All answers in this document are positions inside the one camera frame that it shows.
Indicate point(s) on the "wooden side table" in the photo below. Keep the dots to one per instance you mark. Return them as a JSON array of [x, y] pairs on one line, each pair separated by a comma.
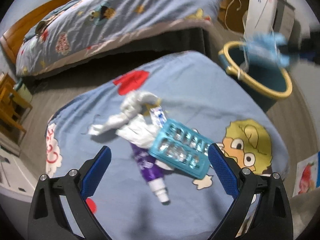
[[13, 107]]

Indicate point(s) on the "blue cartoon blanket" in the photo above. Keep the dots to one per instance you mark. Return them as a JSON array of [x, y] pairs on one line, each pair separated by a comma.
[[194, 91]]

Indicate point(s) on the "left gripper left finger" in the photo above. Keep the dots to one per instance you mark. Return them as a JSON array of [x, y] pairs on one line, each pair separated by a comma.
[[47, 219]]

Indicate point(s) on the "white crumpled tissue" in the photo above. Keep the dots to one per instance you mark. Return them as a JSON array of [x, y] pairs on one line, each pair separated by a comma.
[[130, 123]]

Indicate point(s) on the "blue white sachet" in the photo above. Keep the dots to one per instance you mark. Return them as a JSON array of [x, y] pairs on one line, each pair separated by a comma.
[[158, 117]]

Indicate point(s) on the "white cabinet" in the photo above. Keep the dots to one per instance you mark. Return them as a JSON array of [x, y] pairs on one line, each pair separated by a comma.
[[264, 16]]

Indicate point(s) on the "white green bucket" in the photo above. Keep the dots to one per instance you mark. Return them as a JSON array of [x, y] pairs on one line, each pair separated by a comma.
[[23, 91]]

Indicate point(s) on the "bed with cartoon duvet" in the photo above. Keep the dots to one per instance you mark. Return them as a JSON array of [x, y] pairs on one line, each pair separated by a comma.
[[81, 29]]

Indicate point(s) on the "teal pill blister pack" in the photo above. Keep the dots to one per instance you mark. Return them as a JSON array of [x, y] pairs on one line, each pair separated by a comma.
[[182, 148]]

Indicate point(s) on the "strawberry picture card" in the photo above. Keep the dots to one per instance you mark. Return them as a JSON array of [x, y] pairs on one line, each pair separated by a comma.
[[307, 175]]

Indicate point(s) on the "purple spray bottle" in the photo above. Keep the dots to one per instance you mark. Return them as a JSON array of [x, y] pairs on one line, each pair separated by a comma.
[[151, 173]]

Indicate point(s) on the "teal yellow-rimmed trash bin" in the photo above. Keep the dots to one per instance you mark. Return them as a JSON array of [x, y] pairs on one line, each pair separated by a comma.
[[264, 85]]

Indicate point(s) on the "wooden headboard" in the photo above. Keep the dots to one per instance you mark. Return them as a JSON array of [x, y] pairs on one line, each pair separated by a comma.
[[12, 39]]

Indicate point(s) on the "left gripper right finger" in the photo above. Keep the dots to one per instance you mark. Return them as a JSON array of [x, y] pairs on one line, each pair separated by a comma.
[[272, 218]]

